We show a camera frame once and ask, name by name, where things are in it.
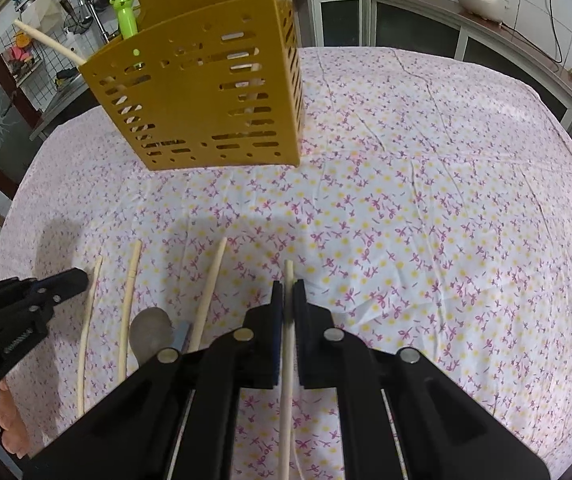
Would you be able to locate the yellow perforated utensil holder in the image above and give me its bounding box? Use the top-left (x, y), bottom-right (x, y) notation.
top-left (80, 0), bottom-right (307, 172)

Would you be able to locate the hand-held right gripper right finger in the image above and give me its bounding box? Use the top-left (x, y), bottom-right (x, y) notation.
top-left (293, 280), bottom-right (552, 480)

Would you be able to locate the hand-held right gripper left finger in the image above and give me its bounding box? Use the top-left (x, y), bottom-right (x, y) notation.
top-left (23, 280), bottom-right (287, 480)

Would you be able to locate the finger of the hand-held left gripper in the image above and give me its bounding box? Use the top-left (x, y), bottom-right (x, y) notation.
top-left (30, 268), bottom-right (89, 306)

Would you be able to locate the kitchen counter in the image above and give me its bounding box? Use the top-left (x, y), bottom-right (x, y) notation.
top-left (28, 0), bottom-right (572, 143)

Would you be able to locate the green handled fork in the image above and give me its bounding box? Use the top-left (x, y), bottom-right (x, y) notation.
top-left (110, 0), bottom-right (142, 68)

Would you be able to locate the black power cord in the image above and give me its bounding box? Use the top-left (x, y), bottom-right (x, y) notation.
top-left (498, 0), bottom-right (564, 63)

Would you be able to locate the steel faucet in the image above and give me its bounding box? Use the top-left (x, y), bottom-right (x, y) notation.
top-left (78, 0), bottom-right (111, 43)

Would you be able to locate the person's left hand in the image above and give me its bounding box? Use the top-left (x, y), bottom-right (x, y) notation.
top-left (0, 377), bottom-right (31, 458)

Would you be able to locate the wooden chopstick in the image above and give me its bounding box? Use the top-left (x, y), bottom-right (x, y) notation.
top-left (76, 256), bottom-right (104, 417)
top-left (278, 259), bottom-right (297, 480)
top-left (187, 237), bottom-right (229, 353)
top-left (117, 240), bottom-right (142, 383)
top-left (13, 20), bottom-right (87, 67)

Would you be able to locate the metal spoon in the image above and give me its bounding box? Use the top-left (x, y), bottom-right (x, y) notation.
top-left (130, 307), bottom-right (189, 368)

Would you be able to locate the white hanging cloth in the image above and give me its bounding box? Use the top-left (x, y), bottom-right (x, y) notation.
top-left (36, 0), bottom-right (74, 36)

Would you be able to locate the floral tablecloth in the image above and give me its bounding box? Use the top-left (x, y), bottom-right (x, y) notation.
top-left (0, 45), bottom-right (572, 480)

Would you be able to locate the wire wall grid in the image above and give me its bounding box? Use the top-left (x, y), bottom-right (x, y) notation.
top-left (0, 15), bottom-right (81, 116)

